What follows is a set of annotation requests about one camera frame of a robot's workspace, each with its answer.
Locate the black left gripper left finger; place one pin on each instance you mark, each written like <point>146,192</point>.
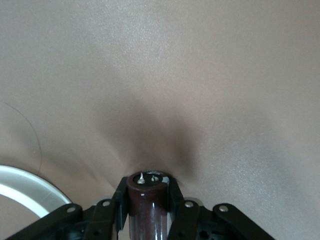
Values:
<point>100,220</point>

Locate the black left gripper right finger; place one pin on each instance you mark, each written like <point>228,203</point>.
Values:
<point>195,220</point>

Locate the dark brown electrolytic capacitor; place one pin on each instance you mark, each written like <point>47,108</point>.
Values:
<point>147,207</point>

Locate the brown table mat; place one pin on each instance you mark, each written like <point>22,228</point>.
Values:
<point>160,62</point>

